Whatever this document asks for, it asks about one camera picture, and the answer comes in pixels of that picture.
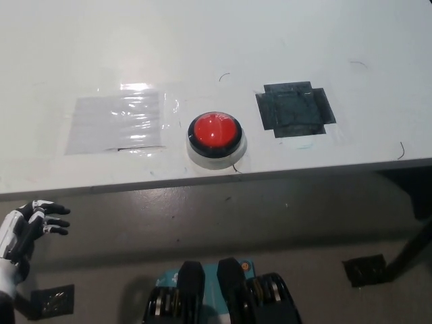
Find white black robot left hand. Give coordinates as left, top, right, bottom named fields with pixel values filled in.
left=0, top=199, right=72, bottom=285

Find black tape patch on table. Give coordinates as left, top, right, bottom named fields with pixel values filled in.
left=254, top=80, right=337, bottom=138

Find grey paper sheet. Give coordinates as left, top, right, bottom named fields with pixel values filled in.
left=63, top=91, right=167, bottom=156

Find clear plastic tape film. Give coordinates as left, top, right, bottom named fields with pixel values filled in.
left=56, top=82, right=186, bottom=160

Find red dome push button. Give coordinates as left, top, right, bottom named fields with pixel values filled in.
left=184, top=110, right=248, bottom=170

